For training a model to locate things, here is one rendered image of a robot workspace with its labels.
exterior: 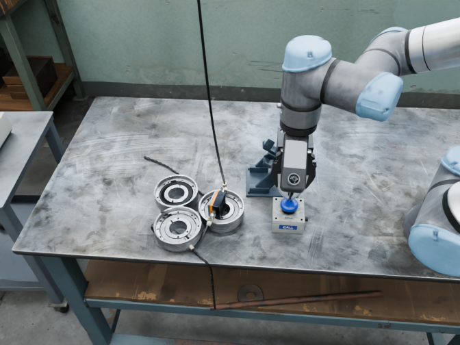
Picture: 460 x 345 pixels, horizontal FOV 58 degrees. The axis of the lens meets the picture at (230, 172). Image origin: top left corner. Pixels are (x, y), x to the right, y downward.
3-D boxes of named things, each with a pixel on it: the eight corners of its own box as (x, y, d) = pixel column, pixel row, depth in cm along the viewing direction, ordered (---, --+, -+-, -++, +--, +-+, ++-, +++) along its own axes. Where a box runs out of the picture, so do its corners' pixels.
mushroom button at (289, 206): (278, 222, 93) (280, 208, 90) (278, 209, 96) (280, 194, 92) (296, 224, 93) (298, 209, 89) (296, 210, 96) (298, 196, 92)
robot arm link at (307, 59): (324, 61, 62) (275, 46, 66) (315, 119, 70) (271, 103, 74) (344, 40, 67) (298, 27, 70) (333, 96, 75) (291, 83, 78)
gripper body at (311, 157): (310, 150, 89) (317, 104, 81) (312, 178, 83) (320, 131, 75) (274, 148, 90) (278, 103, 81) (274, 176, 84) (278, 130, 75)
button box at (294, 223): (271, 233, 94) (272, 220, 90) (272, 209, 99) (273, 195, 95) (307, 235, 93) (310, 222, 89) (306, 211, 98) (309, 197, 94)
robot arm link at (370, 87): (416, 59, 66) (350, 41, 70) (393, 92, 59) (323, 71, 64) (402, 99, 72) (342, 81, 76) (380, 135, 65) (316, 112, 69)
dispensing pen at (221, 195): (207, 250, 87) (231, 193, 98) (207, 237, 84) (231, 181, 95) (198, 247, 88) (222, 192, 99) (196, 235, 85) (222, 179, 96)
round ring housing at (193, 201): (152, 190, 104) (150, 179, 101) (194, 182, 105) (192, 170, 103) (159, 222, 96) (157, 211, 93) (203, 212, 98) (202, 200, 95)
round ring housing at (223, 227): (252, 222, 96) (253, 210, 93) (214, 242, 92) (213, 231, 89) (228, 194, 102) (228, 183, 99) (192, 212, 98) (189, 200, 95)
